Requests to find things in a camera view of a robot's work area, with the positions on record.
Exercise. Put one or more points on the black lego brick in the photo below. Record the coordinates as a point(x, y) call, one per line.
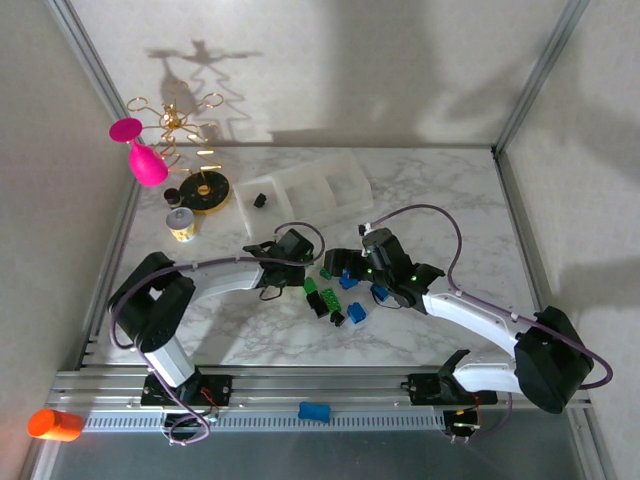
point(259, 200)
point(316, 304)
point(338, 318)

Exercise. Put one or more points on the pink wine glass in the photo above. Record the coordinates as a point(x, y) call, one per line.
point(146, 165)

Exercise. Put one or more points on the blue clip on rail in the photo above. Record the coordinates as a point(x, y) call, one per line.
point(314, 412)

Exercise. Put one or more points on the small green lego brick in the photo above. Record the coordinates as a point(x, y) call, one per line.
point(310, 286)

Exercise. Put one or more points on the small yellow printed can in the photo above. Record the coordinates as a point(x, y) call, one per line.
point(182, 227)

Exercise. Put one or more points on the small dark bottle cap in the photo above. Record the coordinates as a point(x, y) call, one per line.
point(172, 196)

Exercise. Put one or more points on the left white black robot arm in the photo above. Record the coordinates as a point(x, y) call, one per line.
point(225, 280)

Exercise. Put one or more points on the white plastic bin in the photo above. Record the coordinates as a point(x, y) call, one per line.
point(350, 192)
point(250, 215)
point(307, 197)

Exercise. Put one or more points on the aluminium side rail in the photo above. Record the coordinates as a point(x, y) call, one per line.
point(522, 225)
point(117, 240)

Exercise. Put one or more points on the orange cylinder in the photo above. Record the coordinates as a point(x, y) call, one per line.
point(55, 425)

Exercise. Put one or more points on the blue lego brick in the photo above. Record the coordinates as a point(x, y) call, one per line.
point(380, 294)
point(347, 280)
point(356, 313)

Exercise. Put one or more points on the aluminium frame post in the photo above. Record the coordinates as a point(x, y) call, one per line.
point(95, 75)
point(541, 75)

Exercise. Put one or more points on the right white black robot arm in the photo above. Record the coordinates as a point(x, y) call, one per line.
point(465, 320)

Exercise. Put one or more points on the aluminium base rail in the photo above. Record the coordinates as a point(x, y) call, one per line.
point(325, 387)

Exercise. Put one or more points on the long green lego brick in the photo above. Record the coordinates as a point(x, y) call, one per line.
point(331, 299)

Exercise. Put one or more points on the square green lego brick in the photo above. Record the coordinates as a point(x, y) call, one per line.
point(326, 273)

